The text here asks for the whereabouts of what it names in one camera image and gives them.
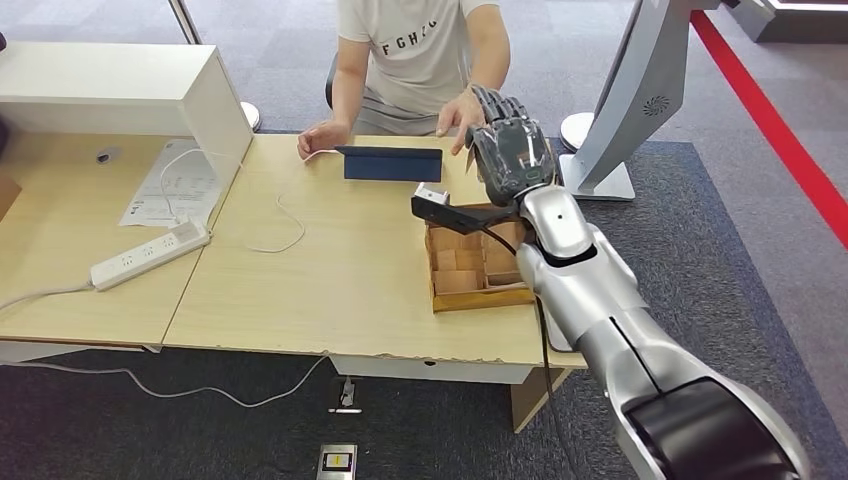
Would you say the round white stand base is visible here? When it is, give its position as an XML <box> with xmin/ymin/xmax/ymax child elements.
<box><xmin>559</xmin><ymin>112</ymin><xmax>598</xmax><ymax>154</ymax></box>

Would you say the white desk shelf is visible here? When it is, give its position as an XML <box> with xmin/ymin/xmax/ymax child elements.
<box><xmin>0</xmin><ymin>42</ymin><xmax>256</xmax><ymax>193</ymax></box>

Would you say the silver floor socket box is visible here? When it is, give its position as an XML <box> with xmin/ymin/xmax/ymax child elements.
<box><xmin>315</xmin><ymin>443</ymin><xmax>359</xmax><ymax>480</ymax></box>

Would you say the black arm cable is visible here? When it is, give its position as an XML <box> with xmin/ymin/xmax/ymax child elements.
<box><xmin>482</xmin><ymin>227</ymin><xmax>581</xmax><ymax>480</ymax></box>

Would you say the brown cardboard piece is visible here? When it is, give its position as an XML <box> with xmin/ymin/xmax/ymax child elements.
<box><xmin>0</xmin><ymin>173</ymin><xmax>24</xmax><ymax>223</ymax></box>

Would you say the floor outlet plug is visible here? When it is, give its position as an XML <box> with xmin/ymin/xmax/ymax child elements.
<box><xmin>329</xmin><ymin>377</ymin><xmax>364</xmax><ymax>417</ymax></box>

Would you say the dark blue tablet case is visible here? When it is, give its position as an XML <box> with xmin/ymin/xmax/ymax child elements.
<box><xmin>335</xmin><ymin>145</ymin><xmax>445</xmax><ymax>184</ymax></box>

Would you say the white power strip cord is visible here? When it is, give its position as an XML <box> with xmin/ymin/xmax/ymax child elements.
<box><xmin>0</xmin><ymin>283</ymin><xmax>95</xmax><ymax>314</ymax></box>

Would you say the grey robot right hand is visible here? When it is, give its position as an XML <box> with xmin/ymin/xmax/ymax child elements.
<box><xmin>464</xmin><ymin>84</ymin><xmax>558</xmax><ymax>208</ymax></box>

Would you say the metal pole with round base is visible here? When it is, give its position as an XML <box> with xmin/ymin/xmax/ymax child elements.
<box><xmin>168</xmin><ymin>0</ymin><xmax>264</xmax><ymax>134</ymax></box>

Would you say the light wood desk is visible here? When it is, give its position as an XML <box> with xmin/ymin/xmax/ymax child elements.
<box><xmin>0</xmin><ymin>129</ymin><xmax>256</xmax><ymax>364</ymax></box>
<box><xmin>163</xmin><ymin>134</ymin><xmax>596</xmax><ymax>437</ymax></box>

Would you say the dark platform with light strip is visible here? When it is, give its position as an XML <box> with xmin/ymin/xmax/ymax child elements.
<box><xmin>728</xmin><ymin>0</ymin><xmax>848</xmax><ymax>46</ymax></box>

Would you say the person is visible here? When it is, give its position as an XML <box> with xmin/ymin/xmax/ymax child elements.
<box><xmin>296</xmin><ymin>0</ymin><xmax>513</xmax><ymax>162</ymax></box>

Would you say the silver kiosk stand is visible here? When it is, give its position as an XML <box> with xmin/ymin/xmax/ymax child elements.
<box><xmin>559</xmin><ymin>0</ymin><xmax>743</xmax><ymax>202</ymax></box>

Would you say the thin white charging cable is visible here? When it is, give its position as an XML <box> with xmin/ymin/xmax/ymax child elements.
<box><xmin>160</xmin><ymin>148</ymin><xmax>343</xmax><ymax>256</ymax></box>

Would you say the dark grey floor mat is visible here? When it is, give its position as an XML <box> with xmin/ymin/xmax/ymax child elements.
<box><xmin>0</xmin><ymin>139</ymin><xmax>823</xmax><ymax>480</ymax></box>

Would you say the wooden compartment box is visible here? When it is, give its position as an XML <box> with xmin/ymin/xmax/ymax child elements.
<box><xmin>423</xmin><ymin>201</ymin><xmax>538</xmax><ymax>314</ymax></box>

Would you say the white floor cable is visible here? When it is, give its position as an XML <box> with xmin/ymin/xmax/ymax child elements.
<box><xmin>0</xmin><ymin>356</ymin><xmax>331</xmax><ymax>410</ymax></box>

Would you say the white charger plug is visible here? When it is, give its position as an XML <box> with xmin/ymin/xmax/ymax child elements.
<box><xmin>173</xmin><ymin>218</ymin><xmax>207</xmax><ymax>243</ymax></box>

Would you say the grey card reader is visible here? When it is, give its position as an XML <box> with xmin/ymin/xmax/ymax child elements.
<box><xmin>541</xmin><ymin>298</ymin><xmax>576</xmax><ymax>354</ymax></box>

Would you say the person's left hand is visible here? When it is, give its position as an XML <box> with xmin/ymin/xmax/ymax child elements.
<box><xmin>435</xmin><ymin>86</ymin><xmax>488</xmax><ymax>157</ymax></box>

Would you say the printed paper sheet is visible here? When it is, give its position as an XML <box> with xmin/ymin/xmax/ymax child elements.
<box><xmin>120</xmin><ymin>139</ymin><xmax>227</xmax><ymax>230</ymax></box>

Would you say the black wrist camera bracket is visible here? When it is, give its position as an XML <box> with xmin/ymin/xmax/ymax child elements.
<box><xmin>410</xmin><ymin>182</ymin><xmax>525</xmax><ymax>236</ymax></box>

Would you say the person's right hand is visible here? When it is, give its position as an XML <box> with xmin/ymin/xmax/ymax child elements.
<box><xmin>296</xmin><ymin>119</ymin><xmax>352</xmax><ymax>162</ymax></box>

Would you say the white power strip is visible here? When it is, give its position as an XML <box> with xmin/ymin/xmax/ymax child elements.
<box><xmin>90</xmin><ymin>218</ymin><xmax>213</xmax><ymax>293</ymax></box>

